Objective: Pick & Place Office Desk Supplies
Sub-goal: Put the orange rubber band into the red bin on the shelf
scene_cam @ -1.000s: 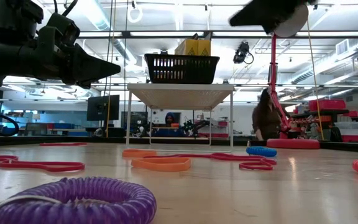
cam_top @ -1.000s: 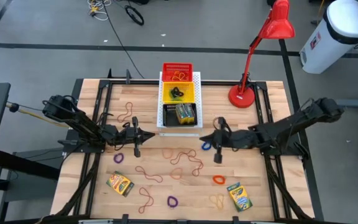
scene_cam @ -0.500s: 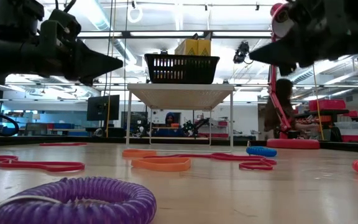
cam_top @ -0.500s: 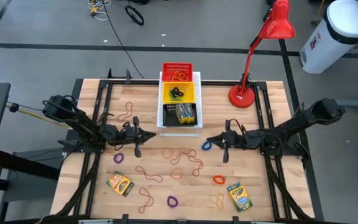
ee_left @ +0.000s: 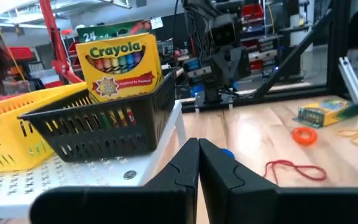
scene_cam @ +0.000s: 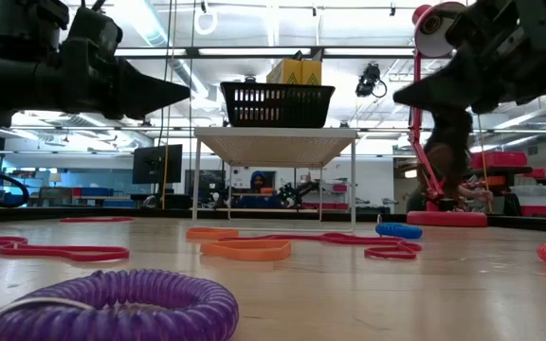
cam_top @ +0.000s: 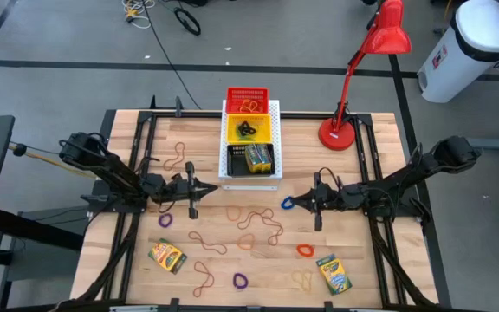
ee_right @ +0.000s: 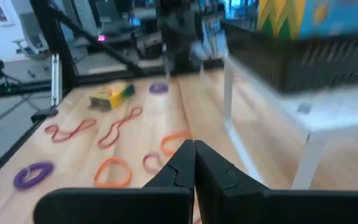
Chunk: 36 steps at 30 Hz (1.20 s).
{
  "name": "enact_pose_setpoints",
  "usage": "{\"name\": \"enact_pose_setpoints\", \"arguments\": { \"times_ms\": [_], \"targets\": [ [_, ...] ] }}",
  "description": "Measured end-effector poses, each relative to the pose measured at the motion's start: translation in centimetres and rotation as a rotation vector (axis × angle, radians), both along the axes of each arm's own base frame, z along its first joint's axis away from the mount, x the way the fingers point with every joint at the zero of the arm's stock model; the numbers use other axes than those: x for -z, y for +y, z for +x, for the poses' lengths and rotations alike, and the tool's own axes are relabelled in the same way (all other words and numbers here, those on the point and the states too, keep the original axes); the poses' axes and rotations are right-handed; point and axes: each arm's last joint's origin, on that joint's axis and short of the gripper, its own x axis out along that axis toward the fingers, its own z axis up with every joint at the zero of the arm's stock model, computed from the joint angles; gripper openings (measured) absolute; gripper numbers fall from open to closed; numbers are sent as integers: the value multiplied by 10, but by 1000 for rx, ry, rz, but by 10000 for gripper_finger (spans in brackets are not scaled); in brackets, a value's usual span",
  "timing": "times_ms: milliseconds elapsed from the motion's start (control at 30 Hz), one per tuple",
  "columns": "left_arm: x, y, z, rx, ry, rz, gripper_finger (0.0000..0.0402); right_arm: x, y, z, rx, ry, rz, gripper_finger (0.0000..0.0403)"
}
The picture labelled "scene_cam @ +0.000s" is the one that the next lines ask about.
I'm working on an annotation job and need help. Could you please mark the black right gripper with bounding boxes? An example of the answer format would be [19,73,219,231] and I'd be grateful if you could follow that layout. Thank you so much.
[392,27,546,114]

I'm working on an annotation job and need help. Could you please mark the white perforated metal shelf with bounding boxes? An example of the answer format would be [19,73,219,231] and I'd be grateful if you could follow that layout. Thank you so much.
[191,126,360,234]

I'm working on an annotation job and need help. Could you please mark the white hanging ring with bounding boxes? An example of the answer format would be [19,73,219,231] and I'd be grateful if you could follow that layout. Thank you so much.
[192,9,219,37]

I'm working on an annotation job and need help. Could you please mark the blue coil wristband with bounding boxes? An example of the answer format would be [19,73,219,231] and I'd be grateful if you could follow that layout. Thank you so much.
[374,212,424,241]

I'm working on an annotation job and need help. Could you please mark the long red rubber band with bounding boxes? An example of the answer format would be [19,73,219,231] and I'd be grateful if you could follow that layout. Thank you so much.
[217,231,424,261]

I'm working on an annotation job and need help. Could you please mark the black plastic basket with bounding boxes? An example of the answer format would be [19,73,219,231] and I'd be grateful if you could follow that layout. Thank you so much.
[218,81,336,130]

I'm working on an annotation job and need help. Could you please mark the orange rubber band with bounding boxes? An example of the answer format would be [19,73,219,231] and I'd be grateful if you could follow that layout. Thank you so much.
[185,226,240,241]
[199,238,293,262]

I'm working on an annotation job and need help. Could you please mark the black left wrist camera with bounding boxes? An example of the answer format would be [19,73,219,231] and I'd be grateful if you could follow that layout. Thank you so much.
[62,5,124,65]

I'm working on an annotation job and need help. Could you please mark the large red crate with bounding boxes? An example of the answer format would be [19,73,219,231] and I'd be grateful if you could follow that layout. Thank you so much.
[470,151,529,171]

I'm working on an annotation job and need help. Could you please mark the black hanging cord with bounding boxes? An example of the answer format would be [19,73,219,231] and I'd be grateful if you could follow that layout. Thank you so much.
[188,0,196,129]

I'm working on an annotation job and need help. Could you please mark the purple coil wristband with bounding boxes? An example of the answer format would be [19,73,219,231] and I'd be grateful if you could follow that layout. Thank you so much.
[0,268,240,341]

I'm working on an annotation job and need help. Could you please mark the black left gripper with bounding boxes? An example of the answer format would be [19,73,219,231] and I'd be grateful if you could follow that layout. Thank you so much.
[0,56,192,128]

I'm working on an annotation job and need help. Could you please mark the black ceiling camera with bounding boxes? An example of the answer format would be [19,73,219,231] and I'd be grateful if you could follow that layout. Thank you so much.
[355,63,389,99]

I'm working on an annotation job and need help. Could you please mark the person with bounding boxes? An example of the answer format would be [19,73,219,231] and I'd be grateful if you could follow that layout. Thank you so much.
[405,107,496,214]
[237,170,279,209]

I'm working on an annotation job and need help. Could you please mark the red desk lamp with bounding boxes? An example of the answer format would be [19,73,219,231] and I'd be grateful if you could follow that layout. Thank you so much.
[406,1,489,227]

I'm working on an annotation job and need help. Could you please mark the black monitor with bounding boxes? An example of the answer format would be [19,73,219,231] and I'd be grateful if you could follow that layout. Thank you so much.
[132,144,184,186]

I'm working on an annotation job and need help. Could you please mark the yellow hanging cord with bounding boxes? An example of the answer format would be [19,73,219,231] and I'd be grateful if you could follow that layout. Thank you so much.
[160,0,178,210]

